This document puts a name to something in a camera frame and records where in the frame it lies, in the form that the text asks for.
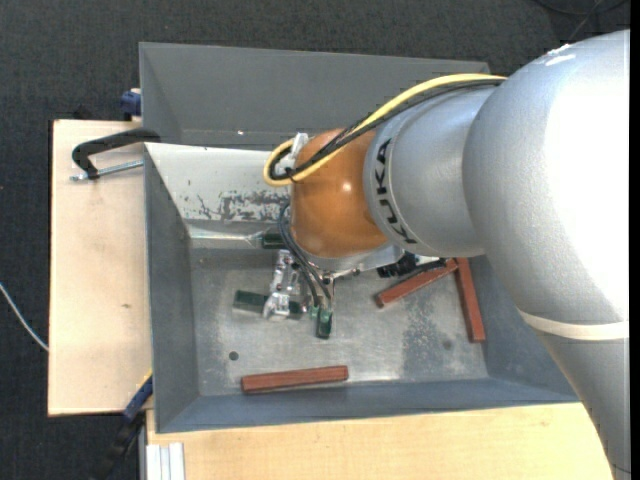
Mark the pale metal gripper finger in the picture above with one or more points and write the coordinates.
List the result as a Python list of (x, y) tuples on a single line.
[(286, 270), (280, 305)]

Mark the dark green flat block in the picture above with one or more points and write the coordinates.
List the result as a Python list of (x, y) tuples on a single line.
[(248, 301), (272, 240)]

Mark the red-brown flat block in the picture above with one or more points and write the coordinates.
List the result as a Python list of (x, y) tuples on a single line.
[(415, 284), (471, 303), (295, 379)]

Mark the grey metal bin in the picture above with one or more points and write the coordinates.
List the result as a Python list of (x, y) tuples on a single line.
[(380, 343)]

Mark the pale wood board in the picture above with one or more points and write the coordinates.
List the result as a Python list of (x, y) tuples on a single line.
[(97, 278)]

